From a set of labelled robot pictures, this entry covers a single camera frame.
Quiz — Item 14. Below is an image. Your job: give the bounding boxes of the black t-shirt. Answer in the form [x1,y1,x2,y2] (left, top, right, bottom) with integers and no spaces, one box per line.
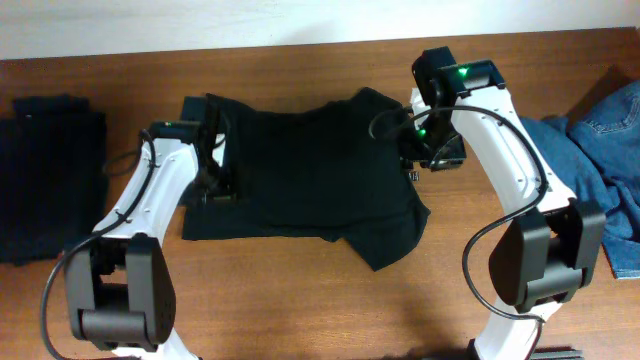
[181,87,430,271]

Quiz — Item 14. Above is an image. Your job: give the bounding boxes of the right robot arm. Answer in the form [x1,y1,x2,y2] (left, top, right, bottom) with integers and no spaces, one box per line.
[398,47,605,360]

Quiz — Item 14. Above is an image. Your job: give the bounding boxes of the black fabric storage container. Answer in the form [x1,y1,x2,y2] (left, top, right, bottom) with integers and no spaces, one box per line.
[1,95,108,265]

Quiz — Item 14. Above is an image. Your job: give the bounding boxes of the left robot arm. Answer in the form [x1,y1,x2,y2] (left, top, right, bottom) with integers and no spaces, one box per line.
[63,94,234,359]

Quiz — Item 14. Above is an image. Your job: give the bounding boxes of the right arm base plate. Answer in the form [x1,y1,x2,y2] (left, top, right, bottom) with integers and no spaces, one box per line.
[530,349,584,360]

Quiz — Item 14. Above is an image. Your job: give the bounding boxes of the blue denim jeans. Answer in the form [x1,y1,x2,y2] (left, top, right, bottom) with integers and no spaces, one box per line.
[521,81,639,279]

